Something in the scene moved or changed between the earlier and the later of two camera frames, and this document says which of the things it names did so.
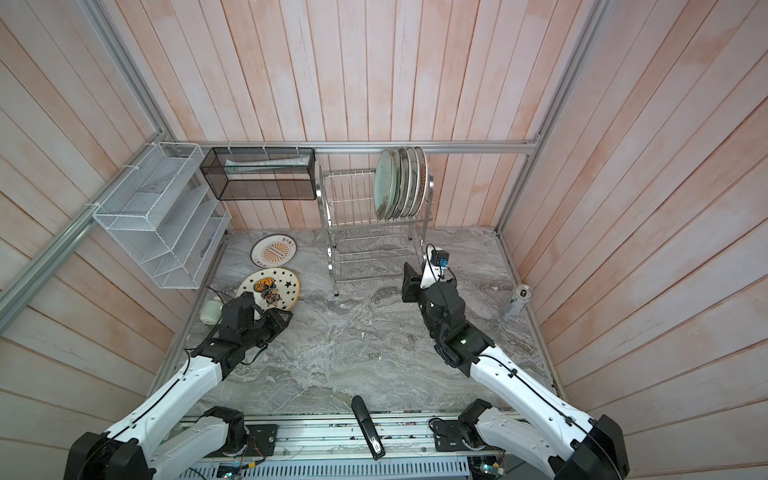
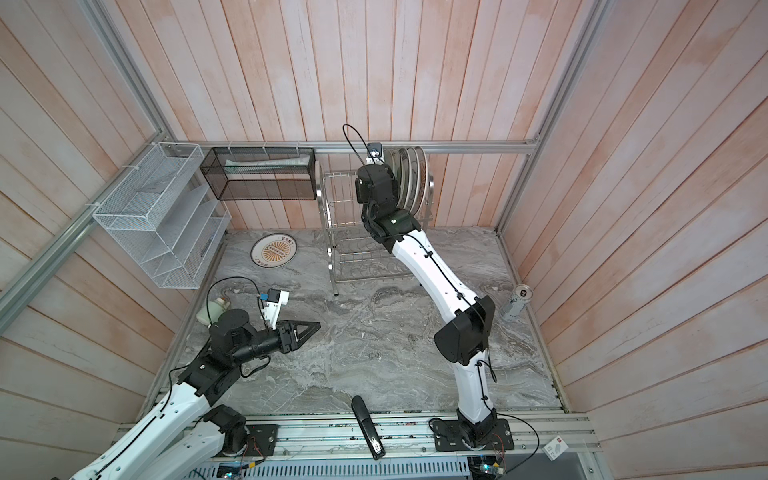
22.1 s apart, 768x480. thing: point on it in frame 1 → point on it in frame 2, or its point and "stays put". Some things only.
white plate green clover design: [415, 180] stays put
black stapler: [368, 427] stays put
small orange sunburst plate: [273, 250] stays put
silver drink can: [520, 296] stays put
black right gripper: [411, 285] → [361, 193]
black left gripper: [277, 321] → [289, 337]
